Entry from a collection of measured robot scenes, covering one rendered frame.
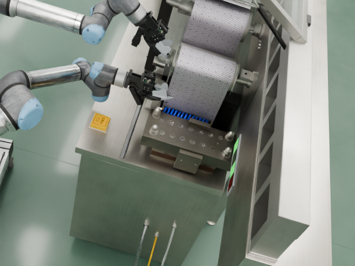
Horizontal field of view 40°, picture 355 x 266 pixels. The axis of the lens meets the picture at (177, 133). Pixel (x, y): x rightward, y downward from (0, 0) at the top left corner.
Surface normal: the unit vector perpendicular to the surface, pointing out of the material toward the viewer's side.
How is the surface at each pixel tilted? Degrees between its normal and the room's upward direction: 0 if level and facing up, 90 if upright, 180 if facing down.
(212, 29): 92
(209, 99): 90
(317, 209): 0
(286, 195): 0
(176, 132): 0
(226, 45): 92
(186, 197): 90
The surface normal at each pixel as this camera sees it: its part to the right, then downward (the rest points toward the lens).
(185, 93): -0.18, 0.73
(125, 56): 0.24, -0.62
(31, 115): 0.74, 0.60
